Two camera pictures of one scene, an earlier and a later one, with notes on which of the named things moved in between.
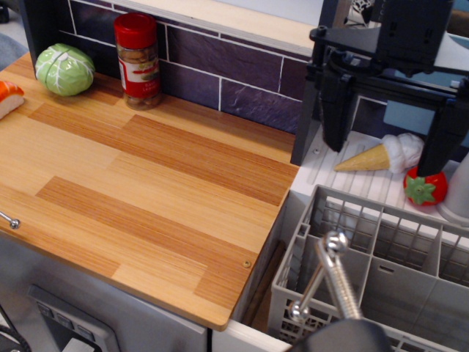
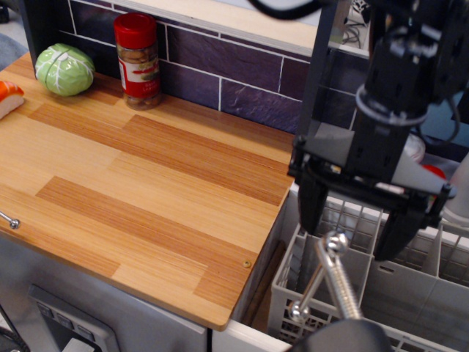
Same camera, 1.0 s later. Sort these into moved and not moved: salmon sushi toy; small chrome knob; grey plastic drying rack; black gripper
Moved: black gripper
Not moved: grey plastic drying rack; small chrome knob; salmon sushi toy
